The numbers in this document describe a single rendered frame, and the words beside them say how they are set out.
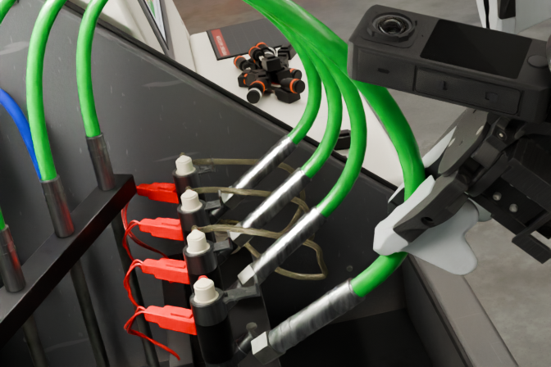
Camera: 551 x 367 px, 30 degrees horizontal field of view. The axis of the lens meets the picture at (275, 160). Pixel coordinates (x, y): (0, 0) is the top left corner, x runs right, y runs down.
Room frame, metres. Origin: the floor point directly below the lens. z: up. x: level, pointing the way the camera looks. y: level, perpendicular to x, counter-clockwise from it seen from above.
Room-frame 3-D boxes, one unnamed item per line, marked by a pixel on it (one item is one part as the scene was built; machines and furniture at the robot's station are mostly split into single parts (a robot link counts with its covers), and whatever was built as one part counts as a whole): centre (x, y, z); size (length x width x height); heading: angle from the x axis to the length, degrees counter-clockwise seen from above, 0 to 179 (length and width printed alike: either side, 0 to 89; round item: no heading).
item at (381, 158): (1.41, -0.02, 0.97); 0.70 x 0.22 x 0.03; 4
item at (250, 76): (1.45, -0.02, 1.01); 0.23 x 0.11 x 0.06; 4
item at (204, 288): (0.70, 0.07, 1.10); 0.02 x 0.02 x 0.03
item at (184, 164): (0.94, 0.09, 1.10); 0.02 x 0.02 x 0.03
